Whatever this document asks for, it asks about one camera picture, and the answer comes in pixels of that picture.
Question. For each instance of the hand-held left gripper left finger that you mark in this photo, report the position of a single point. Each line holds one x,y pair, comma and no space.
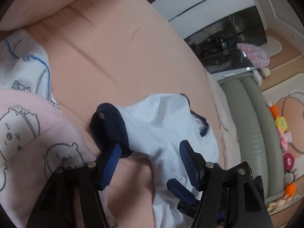
111,166

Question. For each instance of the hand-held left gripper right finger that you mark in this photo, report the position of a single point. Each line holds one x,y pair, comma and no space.
190,163

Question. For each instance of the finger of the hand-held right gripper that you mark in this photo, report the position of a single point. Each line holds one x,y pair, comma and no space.
181,191
187,210

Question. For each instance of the light blue navy-trimmed shirt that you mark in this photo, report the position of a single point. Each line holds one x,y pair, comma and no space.
154,128

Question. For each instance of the pink printed pajama garment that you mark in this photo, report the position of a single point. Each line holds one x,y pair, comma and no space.
35,133

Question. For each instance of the white blue-printed garment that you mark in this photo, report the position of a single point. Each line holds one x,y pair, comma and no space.
21,64

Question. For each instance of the grey-green padded headboard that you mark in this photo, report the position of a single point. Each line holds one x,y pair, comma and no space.
254,128

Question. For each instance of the red round plush toy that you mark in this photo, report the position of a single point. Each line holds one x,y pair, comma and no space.
288,160

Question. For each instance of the black and white plush toy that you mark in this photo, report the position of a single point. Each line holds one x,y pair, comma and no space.
290,177

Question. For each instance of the pink plush toy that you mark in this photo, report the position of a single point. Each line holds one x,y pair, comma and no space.
286,139

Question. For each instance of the beige plush toy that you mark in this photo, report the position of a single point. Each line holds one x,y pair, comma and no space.
277,204

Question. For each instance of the orange plush toy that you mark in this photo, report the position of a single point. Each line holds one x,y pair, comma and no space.
291,189
274,111

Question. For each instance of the beige ribbed pillow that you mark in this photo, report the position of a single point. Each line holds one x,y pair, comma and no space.
225,114

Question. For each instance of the yellow square plush toy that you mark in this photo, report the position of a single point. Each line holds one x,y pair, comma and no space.
281,122

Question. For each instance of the cream small plush toy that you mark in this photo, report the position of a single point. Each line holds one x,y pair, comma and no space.
266,72

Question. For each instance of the pink bed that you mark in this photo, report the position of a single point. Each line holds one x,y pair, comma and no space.
118,59

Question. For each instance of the pink patterned cloth on shelf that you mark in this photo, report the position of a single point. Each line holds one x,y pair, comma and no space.
256,54

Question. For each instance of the dark glass wardrobe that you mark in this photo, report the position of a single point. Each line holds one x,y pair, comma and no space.
225,40

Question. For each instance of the pink rolled blanket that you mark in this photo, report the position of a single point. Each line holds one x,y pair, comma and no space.
47,0

